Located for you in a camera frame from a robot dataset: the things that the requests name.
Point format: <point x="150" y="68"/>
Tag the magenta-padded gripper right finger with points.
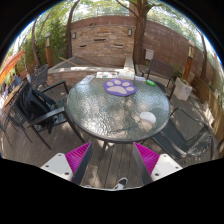
<point x="148" y="159"/>

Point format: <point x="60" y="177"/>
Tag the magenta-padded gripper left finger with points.
<point x="77" y="159"/>

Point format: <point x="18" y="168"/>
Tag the white computer mouse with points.
<point x="147" y="117"/>

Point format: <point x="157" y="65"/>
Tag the purple paw-shaped mouse pad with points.
<point x="120" y="87"/>

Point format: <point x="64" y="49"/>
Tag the black mesh garden chair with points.
<point x="180" y="140"/>

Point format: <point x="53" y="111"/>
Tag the white planter box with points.
<point x="182" y="89"/>

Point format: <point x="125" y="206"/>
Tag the white number plate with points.
<point x="87" y="79"/>

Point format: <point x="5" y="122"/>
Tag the blue and white packet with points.
<point x="140" y="78"/>

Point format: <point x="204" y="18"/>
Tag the dark slatted-back chair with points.
<point x="160" y="69"/>

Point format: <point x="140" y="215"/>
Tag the wooden stick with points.
<point x="68" y="61"/>

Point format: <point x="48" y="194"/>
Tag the grey electrical box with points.
<point x="149" y="54"/>

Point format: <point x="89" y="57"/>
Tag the orange parasol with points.
<point x="11" y="63"/>

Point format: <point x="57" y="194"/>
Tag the thick tree trunk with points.
<point x="140" y="40"/>

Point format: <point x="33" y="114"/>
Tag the slender leaning tree trunk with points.
<point x="69" y="36"/>

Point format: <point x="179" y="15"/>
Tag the wooden lamp post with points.
<point x="188" y="65"/>
<point x="48" y="51"/>

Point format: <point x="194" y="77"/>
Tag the dark wall lamp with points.
<point x="130" y="32"/>
<point x="74" y="35"/>

